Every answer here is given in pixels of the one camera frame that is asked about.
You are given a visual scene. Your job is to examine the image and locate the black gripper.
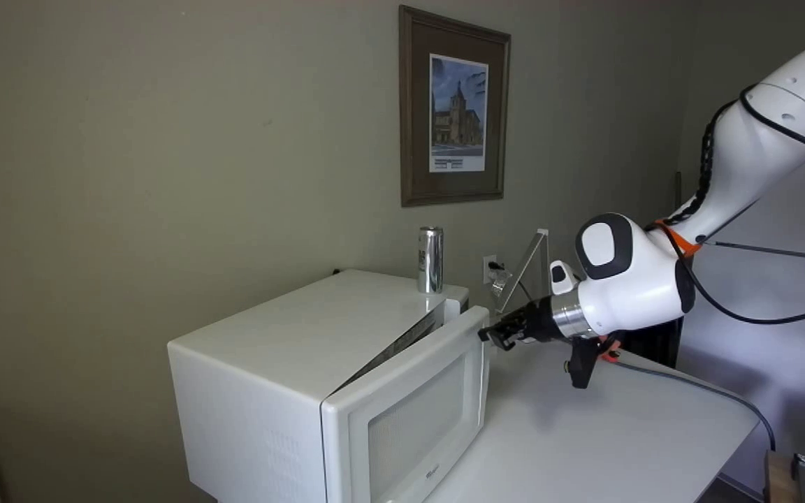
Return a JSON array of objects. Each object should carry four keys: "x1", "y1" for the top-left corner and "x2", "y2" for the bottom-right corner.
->
[{"x1": 478, "y1": 295, "x2": 564, "y2": 355}]

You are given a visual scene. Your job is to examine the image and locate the white microwave door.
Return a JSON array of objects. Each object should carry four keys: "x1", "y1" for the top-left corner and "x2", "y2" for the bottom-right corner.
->
[{"x1": 320, "y1": 305, "x2": 492, "y2": 503}]

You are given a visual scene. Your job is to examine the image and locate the white microwave body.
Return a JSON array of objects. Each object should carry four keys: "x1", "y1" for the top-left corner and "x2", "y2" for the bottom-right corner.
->
[{"x1": 166, "y1": 269, "x2": 472, "y2": 503}]

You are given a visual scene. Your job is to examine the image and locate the tall silver can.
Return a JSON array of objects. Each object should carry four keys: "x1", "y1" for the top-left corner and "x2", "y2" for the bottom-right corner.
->
[{"x1": 417, "y1": 224, "x2": 447, "y2": 295}]

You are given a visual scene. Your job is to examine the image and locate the brown framed picture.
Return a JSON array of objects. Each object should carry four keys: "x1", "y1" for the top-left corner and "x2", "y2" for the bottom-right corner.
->
[{"x1": 398, "y1": 3, "x2": 515, "y2": 210}]

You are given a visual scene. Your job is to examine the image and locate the large white board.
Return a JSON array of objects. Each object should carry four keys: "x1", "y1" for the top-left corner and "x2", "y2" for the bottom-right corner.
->
[{"x1": 680, "y1": 128, "x2": 805, "y2": 468}]

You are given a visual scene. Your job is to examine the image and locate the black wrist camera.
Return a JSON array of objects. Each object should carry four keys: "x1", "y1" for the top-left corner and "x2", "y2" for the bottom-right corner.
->
[{"x1": 564, "y1": 336, "x2": 626, "y2": 392}]

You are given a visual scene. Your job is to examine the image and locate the orange cable strap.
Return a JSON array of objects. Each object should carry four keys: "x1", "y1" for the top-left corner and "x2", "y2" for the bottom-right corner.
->
[{"x1": 656, "y1": 218, "x2": 705, "y2": 259}]

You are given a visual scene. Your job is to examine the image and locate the black power cable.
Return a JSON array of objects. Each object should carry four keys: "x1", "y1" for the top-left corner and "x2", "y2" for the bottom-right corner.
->
[{"x1": 619, "y1": 358, "x2": 781, "y2": 456}]

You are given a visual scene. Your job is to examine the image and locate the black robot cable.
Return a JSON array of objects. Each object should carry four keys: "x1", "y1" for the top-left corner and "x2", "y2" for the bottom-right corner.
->
[{"x1": 684, "y1": 86, "x2": 805, "y2": 329}]

